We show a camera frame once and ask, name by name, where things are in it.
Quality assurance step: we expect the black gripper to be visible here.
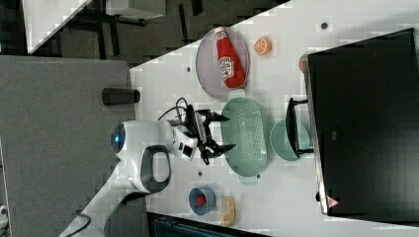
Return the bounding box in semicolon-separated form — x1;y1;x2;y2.
186;105;235;165

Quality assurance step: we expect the green oval strainer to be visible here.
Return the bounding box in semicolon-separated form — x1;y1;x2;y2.
221;89;268;185

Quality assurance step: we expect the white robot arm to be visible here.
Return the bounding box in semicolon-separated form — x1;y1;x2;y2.
59;105;233;237

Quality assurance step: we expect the grey round plate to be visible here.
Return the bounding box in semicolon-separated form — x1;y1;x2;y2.
196;28;249;101

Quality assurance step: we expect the blue bowl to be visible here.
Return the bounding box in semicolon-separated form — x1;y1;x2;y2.
189;187;216;215

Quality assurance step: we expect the red ketchup bottle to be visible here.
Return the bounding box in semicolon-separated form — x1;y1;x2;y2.
214;27;245;89

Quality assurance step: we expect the red tomato toy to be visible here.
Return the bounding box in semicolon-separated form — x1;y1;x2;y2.
197;195;207;206

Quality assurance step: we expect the peeled banana toy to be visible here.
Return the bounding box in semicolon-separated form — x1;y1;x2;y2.
219;197;236;227

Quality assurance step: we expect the orange slice toy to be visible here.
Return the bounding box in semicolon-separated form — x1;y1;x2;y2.
254;38;272;55

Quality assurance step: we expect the red strawberry toy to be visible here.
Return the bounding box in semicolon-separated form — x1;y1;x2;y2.
298;54;307;73

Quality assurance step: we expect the black toaster oven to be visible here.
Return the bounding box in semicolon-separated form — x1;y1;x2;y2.
303;29;419;226

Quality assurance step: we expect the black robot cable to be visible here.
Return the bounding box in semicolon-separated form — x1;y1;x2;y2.
156;97;196;127

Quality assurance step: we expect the black cylinder upper post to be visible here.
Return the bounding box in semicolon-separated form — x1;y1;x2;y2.
102;88;140;106

